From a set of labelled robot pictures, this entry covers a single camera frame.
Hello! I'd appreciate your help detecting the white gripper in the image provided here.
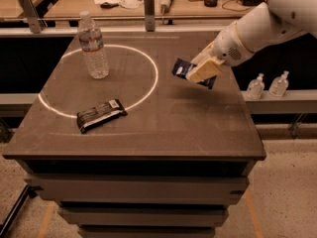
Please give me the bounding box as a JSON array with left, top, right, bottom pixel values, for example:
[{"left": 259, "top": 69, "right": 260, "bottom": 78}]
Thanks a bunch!
[{"left": 185, "top": 22, "right": 254, "bottom": 83}]

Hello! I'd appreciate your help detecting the blue rxbar blueberry wrapper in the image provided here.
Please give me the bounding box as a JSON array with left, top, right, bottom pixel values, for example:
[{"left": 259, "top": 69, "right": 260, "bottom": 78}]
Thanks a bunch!
[{"left": 171, "top": 59, "right": 216, "bottom": 89}]

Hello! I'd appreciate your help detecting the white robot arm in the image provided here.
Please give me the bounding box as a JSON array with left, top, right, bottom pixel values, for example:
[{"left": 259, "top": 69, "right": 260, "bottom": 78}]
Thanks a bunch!
[{"left": 186, "top": 0, "right": 317, "bottom": 83}]

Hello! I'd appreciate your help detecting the clear sanitizer bottle left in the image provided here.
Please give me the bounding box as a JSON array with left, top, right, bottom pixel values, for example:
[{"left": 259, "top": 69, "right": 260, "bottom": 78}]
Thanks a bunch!
[{"left": 247, "top": 73, "right": 264, "bottom": 100}]

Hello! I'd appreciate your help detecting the clear sanitizer bottle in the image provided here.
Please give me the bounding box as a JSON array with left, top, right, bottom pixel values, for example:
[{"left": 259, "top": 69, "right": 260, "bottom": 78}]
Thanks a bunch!
[
  {"left": 247, "top": 73, "right": 264, "bottom": 100},
  {"left": 268, "top": 70, "right": 289, "bottom": 97}
]

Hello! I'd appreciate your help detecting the clear sanitizer bottle right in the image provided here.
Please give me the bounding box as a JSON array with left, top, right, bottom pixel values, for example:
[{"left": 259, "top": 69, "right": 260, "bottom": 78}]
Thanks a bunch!
[{"left": 268, "top": 70, "right": 289, "bottom": 97}]

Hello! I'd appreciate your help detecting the clear plastic water bottle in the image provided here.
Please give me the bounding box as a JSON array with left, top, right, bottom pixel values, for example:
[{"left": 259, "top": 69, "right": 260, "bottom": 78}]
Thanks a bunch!
[{"left": 77, "top": 11, "right": 109, "bottom": 79}]

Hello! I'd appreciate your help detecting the black snack bar wrapper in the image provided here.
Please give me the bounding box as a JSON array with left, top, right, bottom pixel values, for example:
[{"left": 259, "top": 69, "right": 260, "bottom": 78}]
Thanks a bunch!
[{"left": 76, "top": 99, "right": 127, "bottom": 134}]

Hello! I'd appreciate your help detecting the grey drawer cabinet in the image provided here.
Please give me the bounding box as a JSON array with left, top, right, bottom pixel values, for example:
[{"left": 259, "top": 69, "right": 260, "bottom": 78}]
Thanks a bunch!
[{"left": 25, "top": 174, "right": 249, "bottom": 238}]

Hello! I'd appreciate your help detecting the metal bracket middle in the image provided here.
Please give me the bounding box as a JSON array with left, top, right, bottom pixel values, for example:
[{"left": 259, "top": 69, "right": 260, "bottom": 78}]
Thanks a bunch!
[{"left": 144, "top": 0, "right": 156, "bottom": 32}]

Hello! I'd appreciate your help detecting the metal bracket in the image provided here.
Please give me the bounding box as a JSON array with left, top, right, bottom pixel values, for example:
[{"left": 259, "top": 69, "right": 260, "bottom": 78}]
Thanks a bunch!
[
  {"left": 18, "top": 0, "right": 43, "bottom": 34},
  {"left": 144, "top": 0, "right": 156, "bottom": 32}
]

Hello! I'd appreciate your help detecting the metal bracket left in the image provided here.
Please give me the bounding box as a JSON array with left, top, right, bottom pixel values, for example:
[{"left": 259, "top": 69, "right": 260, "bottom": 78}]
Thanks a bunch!
[{"left": 18, "top": 0, "right": 43, "bottom": 34}]

